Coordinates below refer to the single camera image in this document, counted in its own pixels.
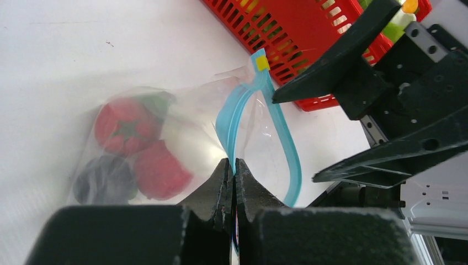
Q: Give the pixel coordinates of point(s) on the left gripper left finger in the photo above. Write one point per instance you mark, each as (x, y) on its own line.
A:
(212, 202)

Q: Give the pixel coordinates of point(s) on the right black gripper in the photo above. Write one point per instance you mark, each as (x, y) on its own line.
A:
(412, 103)

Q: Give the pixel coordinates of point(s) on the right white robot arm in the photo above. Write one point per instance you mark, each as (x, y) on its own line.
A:
(433, 204)

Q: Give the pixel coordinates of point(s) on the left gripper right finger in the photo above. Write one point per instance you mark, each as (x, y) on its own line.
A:
(249, 197)

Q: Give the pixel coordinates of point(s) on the red toy tomato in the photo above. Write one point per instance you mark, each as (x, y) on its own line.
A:
(125, 127)

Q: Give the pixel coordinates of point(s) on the dark purple toy mangosteen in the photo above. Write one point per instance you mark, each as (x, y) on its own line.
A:
(104, 181)

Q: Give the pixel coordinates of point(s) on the clear zip top bag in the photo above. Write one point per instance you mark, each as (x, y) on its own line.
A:
(232, 118)

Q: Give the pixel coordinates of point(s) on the red toy pomegranate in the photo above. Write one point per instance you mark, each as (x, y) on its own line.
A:
(159, 174)

